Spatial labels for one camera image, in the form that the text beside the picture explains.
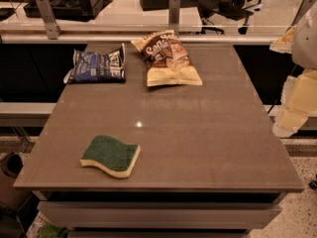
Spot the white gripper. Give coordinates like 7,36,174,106
269,10,317,138

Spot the green and yellow sponge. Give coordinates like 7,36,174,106
80,135,141,179

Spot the brown chip bag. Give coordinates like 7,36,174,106
132,30,202,87

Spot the blue chip bag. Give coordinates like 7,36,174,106
63,44,126,83

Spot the black office chair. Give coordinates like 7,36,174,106
197,0,263,35

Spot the black tray on desk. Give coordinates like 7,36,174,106
23,0,113,23

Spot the grey table drawer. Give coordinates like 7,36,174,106
39,201,281,230

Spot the right metal bracket post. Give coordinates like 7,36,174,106
291,0,317,26

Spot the metal bracket post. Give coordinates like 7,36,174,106
35,0,61,40
168,0,180,34
291,0,317,26

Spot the middle metal bracket post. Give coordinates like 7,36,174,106
168,0,180,34

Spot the left metal bracket post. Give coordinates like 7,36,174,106
35,0,61,40

